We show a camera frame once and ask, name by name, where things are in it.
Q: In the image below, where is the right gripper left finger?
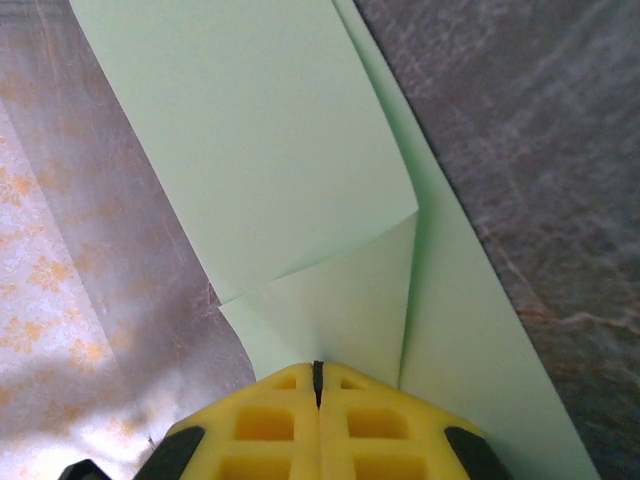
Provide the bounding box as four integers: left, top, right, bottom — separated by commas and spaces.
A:
134, 360, 321, 480

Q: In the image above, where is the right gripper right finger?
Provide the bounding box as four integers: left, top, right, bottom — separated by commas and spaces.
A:
319, 360, 511, 480

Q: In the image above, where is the light green paper sheet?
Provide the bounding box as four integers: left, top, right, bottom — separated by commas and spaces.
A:
67, 0, 601, 480

